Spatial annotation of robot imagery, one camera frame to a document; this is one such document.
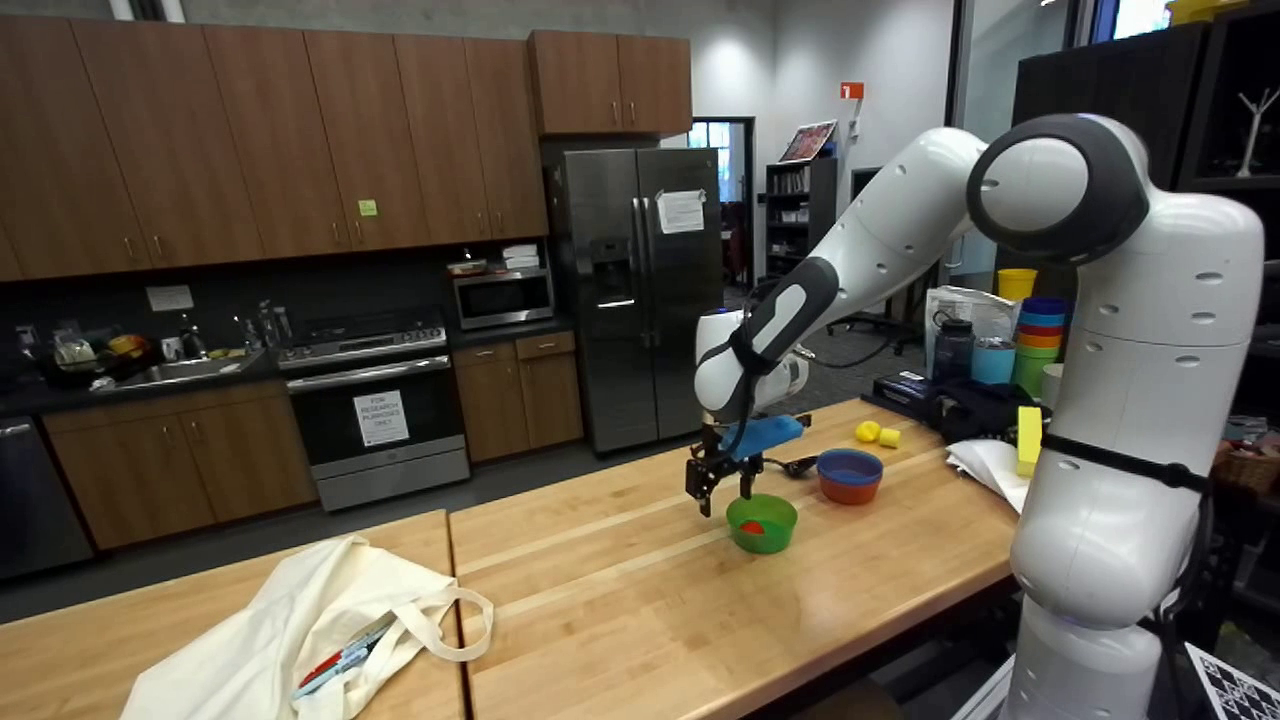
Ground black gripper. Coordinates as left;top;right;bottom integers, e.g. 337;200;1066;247
681;420;771;520

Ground green bowl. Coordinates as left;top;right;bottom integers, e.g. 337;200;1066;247
724;493;802;561

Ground blue bowl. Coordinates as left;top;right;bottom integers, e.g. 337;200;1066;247
813;447;887;507

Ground stainless steel refrigerator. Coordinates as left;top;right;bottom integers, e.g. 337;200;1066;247
543;142;728;455

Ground narrow brown lower cabinet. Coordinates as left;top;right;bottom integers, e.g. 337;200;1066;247
451;330;590;467

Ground white cloth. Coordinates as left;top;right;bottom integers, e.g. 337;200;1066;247
944;436;1037;515

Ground dark bookshelf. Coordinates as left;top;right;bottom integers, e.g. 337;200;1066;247
765;158;839;287

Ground white paper on refrigerator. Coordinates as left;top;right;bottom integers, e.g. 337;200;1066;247
653;188;709;241

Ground silver microwave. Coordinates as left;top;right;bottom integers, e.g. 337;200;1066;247
449;265;559;334

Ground light blue cup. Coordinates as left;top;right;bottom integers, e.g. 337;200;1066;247
968;334;1020;391

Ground green cup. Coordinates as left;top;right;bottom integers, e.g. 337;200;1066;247
1015;351;1066;397

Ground orange cup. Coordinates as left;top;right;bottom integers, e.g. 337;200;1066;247
1015;323;1069;360

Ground stainless steel oven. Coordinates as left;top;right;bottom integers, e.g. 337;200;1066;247
271;323;471;515

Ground white paper on oven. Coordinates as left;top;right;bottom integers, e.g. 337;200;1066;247
354;387;412;454

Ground small brown upper cabinet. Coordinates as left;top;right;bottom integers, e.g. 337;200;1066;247
530;28;695;142

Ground cream canvas tote bag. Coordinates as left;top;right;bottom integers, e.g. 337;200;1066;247
117;533;497;720

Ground wide brown lower cabinet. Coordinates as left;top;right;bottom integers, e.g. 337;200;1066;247
41;375;321;552

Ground brown wooden upper cabinets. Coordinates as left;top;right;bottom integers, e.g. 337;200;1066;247
0;14;553;284

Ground black dishwasher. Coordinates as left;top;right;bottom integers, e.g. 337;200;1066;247
0;414;97;583

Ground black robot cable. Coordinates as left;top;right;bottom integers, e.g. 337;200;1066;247
1037;433;1222;720

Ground white wire basket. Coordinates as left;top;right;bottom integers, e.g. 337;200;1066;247
1181;642;1280;720

